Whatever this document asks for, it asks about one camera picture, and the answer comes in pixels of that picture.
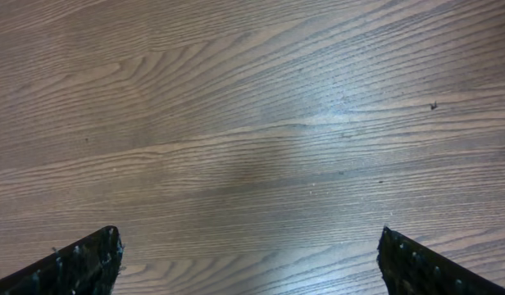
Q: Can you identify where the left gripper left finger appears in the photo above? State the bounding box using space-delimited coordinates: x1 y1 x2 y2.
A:
0 225 124 295

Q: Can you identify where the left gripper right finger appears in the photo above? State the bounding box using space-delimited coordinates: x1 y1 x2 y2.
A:
376 226 505 295

